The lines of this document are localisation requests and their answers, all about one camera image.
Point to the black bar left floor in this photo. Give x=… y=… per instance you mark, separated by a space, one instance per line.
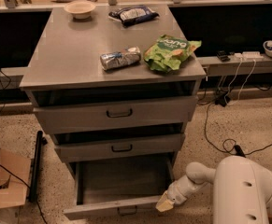
x=40 y=142

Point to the dark blue snack bag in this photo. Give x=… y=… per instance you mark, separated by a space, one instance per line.
x=130 y=16

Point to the silver blue snack packet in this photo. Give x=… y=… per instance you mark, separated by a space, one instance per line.
x=120 y=59

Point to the grey middle drawer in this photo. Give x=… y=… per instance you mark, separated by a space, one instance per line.
x=110 y=149

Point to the green chip bag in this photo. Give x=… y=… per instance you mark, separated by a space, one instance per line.
x=169 y=52

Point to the black power adapter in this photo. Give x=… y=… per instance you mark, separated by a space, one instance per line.
x=223 y=100

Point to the small black device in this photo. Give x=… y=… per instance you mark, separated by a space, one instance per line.
x=222 y=55

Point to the left cardboard box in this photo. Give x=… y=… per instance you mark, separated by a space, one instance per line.
x=14 y=175

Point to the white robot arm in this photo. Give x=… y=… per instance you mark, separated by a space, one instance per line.
x=242 y=190

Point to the beige paper bowl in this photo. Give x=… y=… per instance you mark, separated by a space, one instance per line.
x=80 y=9

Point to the grey drawer cabinet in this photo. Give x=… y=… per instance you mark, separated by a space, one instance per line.
x=66 y=70

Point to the grey drawer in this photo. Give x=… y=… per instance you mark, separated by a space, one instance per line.
x=123 y=186
x=115 y=115
x=110 y=149

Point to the grey top drawer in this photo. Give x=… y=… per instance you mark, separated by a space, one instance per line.
x=115 y=115

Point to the black bar floor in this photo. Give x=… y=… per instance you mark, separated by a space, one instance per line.
x=40 y=142
x=239 y=151

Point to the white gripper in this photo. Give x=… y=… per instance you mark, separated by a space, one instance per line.
x=177 y=194

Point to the white power strip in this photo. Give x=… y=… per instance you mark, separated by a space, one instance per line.
x=249 y=55

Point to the grey bottom drawer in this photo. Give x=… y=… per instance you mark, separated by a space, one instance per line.
x=123 y=186

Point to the black bar right floor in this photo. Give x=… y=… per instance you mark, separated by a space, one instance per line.
x=239 y=151

